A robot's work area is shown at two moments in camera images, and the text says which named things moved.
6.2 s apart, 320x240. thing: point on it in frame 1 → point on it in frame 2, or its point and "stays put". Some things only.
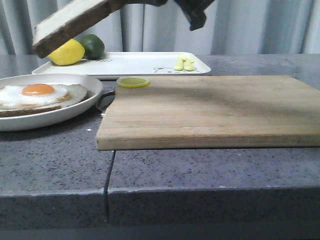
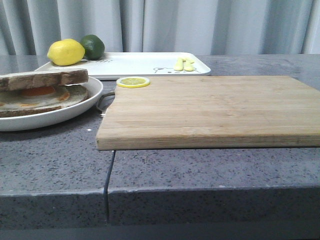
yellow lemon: (70, 53) stays put
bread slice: (61, 29) → (45, 78)
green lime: (94, 46) stays put
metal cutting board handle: (105, 100) stays put
